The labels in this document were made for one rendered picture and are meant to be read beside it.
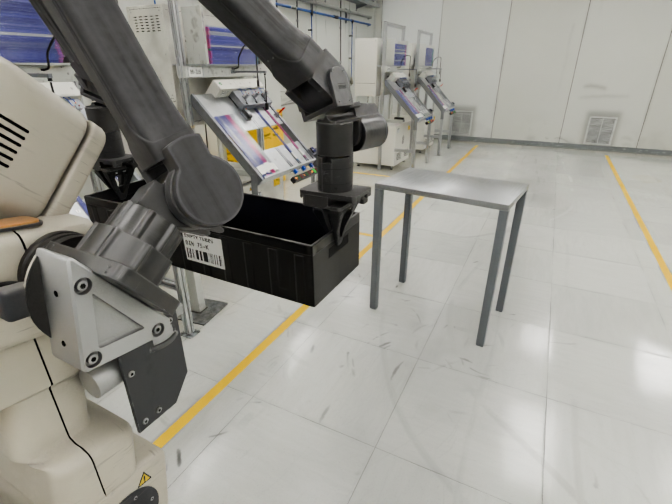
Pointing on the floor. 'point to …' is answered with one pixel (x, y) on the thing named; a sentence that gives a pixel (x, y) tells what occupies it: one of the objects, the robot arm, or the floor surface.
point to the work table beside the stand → (488, 189)
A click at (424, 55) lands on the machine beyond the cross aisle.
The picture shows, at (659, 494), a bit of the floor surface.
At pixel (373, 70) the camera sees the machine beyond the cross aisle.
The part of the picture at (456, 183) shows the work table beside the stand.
